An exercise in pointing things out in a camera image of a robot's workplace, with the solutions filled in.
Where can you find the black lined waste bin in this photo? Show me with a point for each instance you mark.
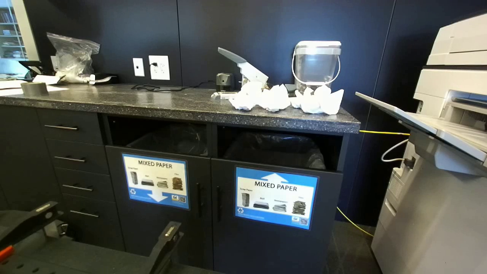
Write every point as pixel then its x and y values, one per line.
pixel 173 142
pixel 275 150

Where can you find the crumpled clear plastic bag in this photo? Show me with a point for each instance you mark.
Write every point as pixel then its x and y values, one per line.
pixel 74 55

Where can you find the mixed paper sign up arrow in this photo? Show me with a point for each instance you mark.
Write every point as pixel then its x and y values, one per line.
pixel 276 198

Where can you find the mixed paper sign down arrow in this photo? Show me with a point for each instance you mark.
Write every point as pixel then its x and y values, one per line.
pixel 155 180

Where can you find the clear container white lid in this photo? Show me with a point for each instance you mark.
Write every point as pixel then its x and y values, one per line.
pixel 317 63

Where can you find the white power outlet plate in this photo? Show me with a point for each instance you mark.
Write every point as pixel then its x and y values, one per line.
pixel 159 68

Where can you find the large white office printer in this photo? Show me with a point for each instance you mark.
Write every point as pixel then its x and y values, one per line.
pixel 442 203

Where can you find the black counter cabinet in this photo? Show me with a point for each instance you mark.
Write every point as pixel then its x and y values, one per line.
pixel 31 153

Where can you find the white framed window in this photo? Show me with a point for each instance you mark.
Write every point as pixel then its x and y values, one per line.
pixel 13 36

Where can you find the blank white wall plate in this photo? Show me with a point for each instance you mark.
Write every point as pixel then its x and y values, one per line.
pixel 139 68

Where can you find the black equipment frame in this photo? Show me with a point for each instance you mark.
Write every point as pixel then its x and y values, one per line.
pixel 77 253

